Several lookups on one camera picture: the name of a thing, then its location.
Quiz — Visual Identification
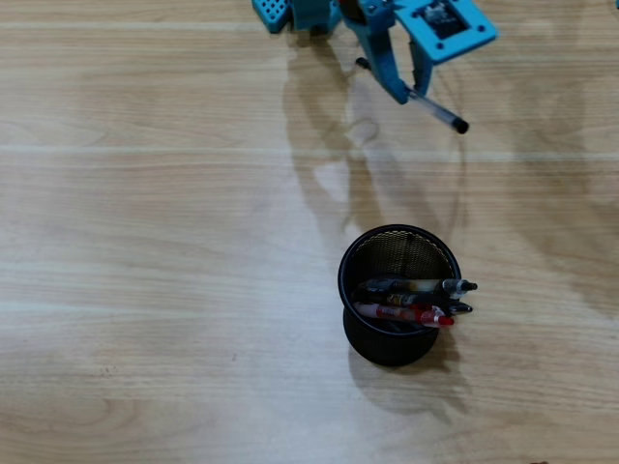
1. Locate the clear pen with grey grip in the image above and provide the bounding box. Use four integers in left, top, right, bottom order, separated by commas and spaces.
360, 277, 479, 298

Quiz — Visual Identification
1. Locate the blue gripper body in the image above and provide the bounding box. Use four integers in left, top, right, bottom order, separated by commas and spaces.
338, 0, 405, 30

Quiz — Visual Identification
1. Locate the black mesh pen holder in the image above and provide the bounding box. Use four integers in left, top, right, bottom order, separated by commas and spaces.
337, 223, 463, 367

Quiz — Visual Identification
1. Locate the clear stick pen black cap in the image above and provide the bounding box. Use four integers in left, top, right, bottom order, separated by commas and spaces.
355, 57, 469, 135

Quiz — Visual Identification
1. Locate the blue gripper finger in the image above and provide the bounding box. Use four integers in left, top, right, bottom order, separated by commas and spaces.
408, 41, 435, 97
345, 18, 413, 105

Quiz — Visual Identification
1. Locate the blue perforated robot base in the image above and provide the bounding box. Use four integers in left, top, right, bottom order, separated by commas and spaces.
251, 0, 291, 35

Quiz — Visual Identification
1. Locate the red retractable pen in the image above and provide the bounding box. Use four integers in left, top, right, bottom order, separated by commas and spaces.
353, 302, 456, 330

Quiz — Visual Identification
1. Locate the clear pen with black grip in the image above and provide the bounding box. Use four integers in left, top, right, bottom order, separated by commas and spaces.
357, 292, 474, 316

